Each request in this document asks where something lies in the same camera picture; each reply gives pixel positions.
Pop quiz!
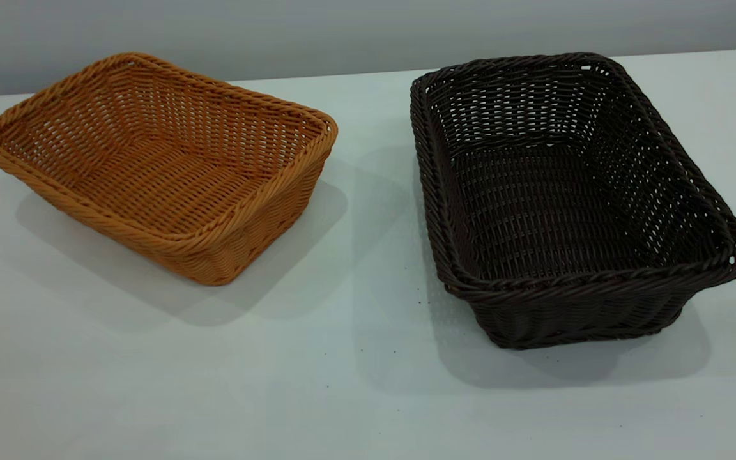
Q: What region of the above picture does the dark brown wicker basket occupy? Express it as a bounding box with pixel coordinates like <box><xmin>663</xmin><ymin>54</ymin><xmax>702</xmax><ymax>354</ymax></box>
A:
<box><xmin>409</xmin><ymin>51</ymin><xmax>736</xmax><ymax>351</ymax></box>

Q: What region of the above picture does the light brown wicker basket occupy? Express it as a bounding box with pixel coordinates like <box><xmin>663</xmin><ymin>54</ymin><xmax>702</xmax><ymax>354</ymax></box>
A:
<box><xmin>0</xmin><ymin>51</ymin><xmax>339</xmax><ymax>287</ymax></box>

